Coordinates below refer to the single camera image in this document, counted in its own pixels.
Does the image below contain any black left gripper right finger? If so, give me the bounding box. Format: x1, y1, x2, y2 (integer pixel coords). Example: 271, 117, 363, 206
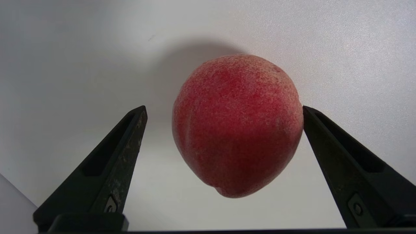
303, 105, 416, 229

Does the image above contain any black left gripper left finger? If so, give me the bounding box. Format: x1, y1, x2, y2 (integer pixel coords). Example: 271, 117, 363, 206
33, 105, 148, 233

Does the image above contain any red yellow peach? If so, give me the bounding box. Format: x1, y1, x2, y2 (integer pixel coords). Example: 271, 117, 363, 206
172, 54, 304, 199

